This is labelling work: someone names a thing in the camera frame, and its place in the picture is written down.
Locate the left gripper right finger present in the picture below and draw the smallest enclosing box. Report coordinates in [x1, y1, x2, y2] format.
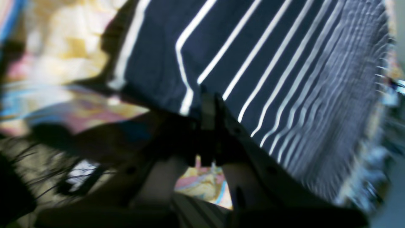
[215, 95, 369, 228]

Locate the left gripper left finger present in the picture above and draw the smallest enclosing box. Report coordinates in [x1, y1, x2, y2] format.
[35, 93, 215, 228]

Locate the navy white striped T-shirt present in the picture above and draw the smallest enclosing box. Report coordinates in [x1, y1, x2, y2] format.
[108, 0, 390, 201]

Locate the patterned colourful tablecloth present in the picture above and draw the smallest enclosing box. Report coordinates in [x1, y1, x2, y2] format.
[1, 0, 149, 137]

